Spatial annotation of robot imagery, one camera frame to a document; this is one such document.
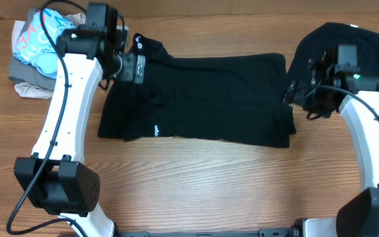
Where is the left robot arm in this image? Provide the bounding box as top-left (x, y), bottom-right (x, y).
top-left (14, 3), bottom-right (145, 236)

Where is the black t-shirt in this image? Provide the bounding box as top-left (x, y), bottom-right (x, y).
top-left (97, 34), bottom-right (296, 148)

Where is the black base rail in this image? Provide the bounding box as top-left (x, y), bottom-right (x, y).
top-left (115, 227), bottom-right (302, 237)

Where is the black garment at right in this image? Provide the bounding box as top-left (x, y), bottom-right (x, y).
top-left (286, 22), bottom-right (379, 145)

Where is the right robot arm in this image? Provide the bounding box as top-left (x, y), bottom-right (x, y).
top-left (284, 43), bottom-right (379, 236)

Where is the grey folded garment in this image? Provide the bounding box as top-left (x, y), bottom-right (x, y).
top-left (9, 8), bottom-right (55, 91)

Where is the light blue printed shirt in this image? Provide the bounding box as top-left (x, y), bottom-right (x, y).
top-left (13, 9), bottom-right (75, 79)

